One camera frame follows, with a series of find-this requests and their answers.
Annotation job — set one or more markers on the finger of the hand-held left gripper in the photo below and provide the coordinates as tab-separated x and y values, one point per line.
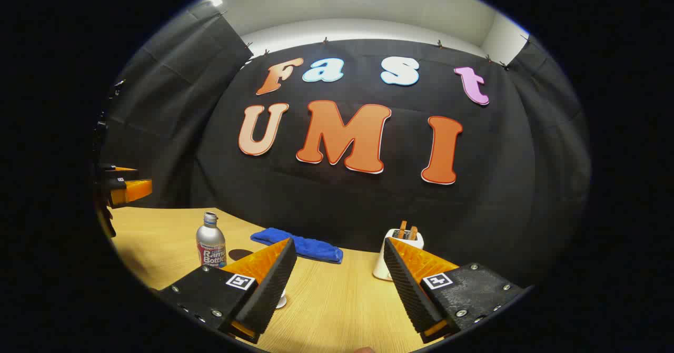
131	190
118	174

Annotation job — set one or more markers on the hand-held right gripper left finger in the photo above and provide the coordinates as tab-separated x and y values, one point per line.
271	290

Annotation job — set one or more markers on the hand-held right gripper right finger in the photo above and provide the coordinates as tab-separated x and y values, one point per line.
408	290

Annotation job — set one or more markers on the dark round coaster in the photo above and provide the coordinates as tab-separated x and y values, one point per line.
239	254

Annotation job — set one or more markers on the silver water bottle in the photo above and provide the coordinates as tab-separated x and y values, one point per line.
210	237

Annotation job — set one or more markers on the white saucer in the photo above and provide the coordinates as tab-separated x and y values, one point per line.
281	300

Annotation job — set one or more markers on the white toaster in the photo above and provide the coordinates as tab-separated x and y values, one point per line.
381	268

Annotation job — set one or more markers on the brown toast slice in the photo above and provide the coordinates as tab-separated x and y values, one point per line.
413	233
402	229

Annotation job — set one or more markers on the blue folded towel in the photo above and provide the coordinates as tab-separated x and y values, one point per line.
310	247

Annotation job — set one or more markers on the black backdrop cloth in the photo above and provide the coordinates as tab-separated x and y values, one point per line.
342	200

